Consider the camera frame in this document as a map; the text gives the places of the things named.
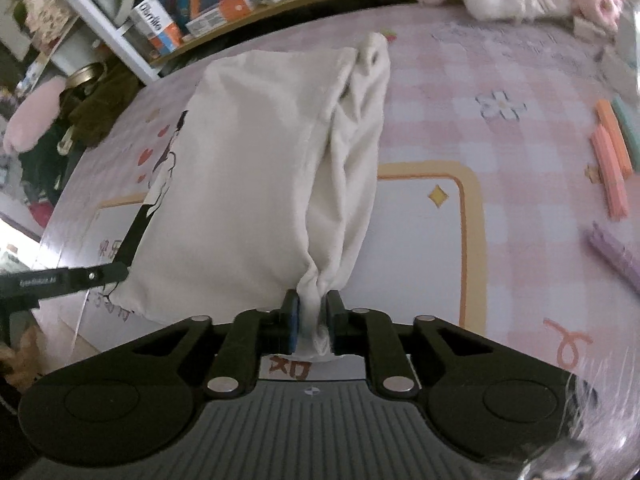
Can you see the flat orange white box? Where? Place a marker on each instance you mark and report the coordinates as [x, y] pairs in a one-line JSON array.
[[222, 12]]

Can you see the brown fuzzy plush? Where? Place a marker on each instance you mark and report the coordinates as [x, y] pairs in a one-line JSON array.
[[20, 360]]

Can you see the dark bag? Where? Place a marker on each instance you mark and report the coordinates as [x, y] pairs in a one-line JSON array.
[[45, 170]]

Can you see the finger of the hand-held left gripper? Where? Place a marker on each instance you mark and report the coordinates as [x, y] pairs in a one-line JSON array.
[[136, 235]]

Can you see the white wooden bookshelf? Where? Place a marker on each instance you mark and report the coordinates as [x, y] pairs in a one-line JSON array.
[[105, 25]]

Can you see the purple highlighter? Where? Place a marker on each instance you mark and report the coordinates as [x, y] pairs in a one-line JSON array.
[[615, 257]]

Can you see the white t-shirt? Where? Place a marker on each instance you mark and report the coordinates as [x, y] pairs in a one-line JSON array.
[[240, 160]]

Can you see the green highlighter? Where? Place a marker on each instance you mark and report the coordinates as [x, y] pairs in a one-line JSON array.
[[629, 125]]

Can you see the brown cloth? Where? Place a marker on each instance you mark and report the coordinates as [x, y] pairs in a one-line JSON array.
[[105, 110]]

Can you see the orange highlighter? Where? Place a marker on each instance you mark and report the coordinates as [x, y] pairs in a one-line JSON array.
[[614, 135], [611, 175]]

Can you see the brass bowl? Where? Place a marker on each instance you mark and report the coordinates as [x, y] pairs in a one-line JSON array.
[[85, 74]]

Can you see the pink fluffy cushion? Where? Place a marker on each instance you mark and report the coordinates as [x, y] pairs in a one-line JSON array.
[[30, 115]]

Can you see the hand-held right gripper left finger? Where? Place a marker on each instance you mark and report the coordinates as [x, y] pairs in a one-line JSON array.
[[295, 321]]

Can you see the small pink plush pig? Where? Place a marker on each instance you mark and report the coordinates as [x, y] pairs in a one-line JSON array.
[[597, 0]]

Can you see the clear plastic wrap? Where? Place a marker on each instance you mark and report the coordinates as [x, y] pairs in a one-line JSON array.
[[605, 425]]

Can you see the floral decorated frame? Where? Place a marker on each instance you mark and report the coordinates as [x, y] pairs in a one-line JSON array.
[[47, 15]]

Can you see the tall orange white box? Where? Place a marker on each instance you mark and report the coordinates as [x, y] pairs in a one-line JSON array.
[[157, 27]]

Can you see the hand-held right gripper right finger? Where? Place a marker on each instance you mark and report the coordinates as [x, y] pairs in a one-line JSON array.
[[331, 321]]

